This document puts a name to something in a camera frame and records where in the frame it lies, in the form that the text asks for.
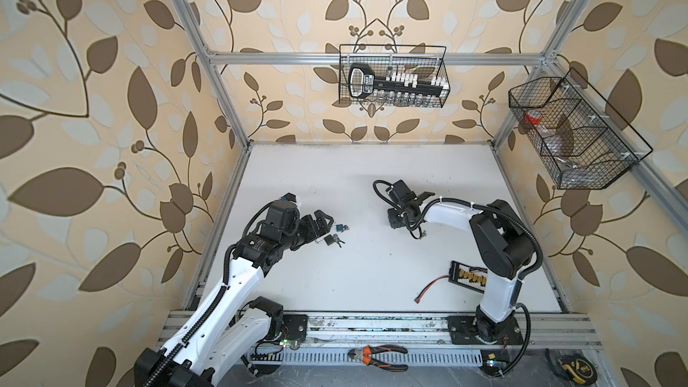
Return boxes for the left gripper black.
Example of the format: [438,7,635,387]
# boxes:
[278,209,334,252]

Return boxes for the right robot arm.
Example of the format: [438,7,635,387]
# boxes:
[373,179,544,344]

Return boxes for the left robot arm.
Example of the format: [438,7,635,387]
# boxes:
[133,193,334,386]

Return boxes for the black padlock with keys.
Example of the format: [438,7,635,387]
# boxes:
[322,234,345,248]

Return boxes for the black connector board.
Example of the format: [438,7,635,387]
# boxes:
[448,261,488,294]

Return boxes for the socket set black holder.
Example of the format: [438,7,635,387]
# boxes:
[344,63,450,103]

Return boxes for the orange black pliers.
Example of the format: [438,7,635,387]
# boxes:
[347,343,410,373]

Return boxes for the yellow black tape measure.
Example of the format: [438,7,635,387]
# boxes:
[545,349,598,386]

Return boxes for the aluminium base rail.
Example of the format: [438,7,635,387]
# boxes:
[176,308,602,367]

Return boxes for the black wire basket back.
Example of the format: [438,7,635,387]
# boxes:
[339,43,451,109]

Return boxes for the black wire basket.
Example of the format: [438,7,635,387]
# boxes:
[339,43,451,109]
[509,68,653,190]

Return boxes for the black wire basket right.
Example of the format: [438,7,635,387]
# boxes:
[509,68,653,190]

